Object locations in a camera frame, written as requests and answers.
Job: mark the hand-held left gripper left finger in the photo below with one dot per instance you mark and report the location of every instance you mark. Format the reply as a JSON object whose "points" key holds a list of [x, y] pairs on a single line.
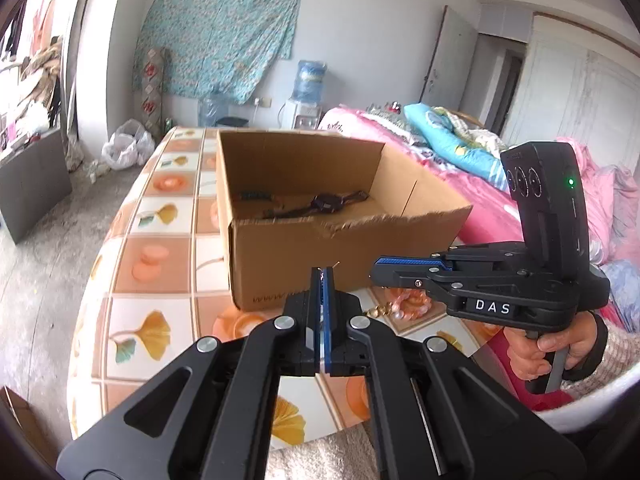
{"points": [[307, 330]]}

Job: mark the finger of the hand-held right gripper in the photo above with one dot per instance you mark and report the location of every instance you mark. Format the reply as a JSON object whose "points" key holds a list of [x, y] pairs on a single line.
{"points": [[410, 259], [410, 274]]}

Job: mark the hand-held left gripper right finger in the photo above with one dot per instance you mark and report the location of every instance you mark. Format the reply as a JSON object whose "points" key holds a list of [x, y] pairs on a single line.
{"points": [[327, 320]]}

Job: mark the brown cardboard box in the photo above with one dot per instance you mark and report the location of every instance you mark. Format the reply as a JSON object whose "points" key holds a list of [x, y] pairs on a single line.
{"points": [[280, 260]]}

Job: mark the person's right forearm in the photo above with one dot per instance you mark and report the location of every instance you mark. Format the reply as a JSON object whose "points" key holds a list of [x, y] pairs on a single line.
{"points": [[620, 355]]}

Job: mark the person's right hand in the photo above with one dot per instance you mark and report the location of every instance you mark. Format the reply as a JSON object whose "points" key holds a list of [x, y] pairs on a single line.
{"points": [[520, 355]]}

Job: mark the pink floral blanket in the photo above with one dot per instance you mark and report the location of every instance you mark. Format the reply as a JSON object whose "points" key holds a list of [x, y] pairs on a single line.
{"points": [[480, 185]]}

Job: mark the blue cartoon print quilt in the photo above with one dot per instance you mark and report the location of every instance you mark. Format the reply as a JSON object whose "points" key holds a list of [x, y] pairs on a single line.
{"points": [[450, 145]]}

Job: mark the white wardrobe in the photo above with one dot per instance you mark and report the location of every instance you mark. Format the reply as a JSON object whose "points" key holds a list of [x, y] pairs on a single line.
{"points": [[575, 85]]}

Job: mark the lace trimmed patterned cushion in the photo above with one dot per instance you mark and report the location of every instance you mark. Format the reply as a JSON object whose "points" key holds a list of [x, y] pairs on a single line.
{"points": [[387, 117]]}

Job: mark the leaf and coffee pattern tablecloth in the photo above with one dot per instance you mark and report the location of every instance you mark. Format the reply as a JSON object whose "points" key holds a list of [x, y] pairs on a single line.
{"points": [[150, 260]]}

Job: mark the grey room door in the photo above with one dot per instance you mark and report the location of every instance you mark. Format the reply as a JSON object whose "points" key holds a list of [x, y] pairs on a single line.
{"points": [[447, 60]]}

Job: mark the white water dispenser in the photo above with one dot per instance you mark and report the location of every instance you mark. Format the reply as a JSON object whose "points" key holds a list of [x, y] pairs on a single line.
{"points": [[297, 115]]}

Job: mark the blue water jug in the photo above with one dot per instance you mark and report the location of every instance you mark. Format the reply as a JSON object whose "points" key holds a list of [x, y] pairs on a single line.
{"points": [[309, 82]]}

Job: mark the black flat object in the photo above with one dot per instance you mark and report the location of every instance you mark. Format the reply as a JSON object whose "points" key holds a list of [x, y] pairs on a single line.
{"points": [[232, 122]]}

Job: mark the clear empty water jug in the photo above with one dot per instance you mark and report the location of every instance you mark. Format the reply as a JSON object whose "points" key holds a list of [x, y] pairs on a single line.
{"points": [[215, 110]]}

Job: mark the white plastic bag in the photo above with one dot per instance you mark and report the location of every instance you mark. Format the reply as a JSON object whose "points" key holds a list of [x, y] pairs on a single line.
{"points": [[127, 145]]}

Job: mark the rolled diamond pattern mat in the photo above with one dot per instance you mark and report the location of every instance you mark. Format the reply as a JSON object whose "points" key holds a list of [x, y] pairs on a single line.
{"points": [[152, 90]]}

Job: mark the grey cabinet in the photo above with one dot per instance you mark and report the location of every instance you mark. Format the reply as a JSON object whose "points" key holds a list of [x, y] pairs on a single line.
{"points": [[35, 185]]}

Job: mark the pile of household clutter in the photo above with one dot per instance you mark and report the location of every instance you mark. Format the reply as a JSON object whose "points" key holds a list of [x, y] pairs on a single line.
{"points": [[30, 95]]}

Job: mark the white wall socket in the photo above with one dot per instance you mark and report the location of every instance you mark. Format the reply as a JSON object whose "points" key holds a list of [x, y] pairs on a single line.
{"points": [[262, 102]]}

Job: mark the teal floral wall cloth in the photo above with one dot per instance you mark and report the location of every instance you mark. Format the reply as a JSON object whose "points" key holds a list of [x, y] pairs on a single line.
{"points": [[220, 30]]}

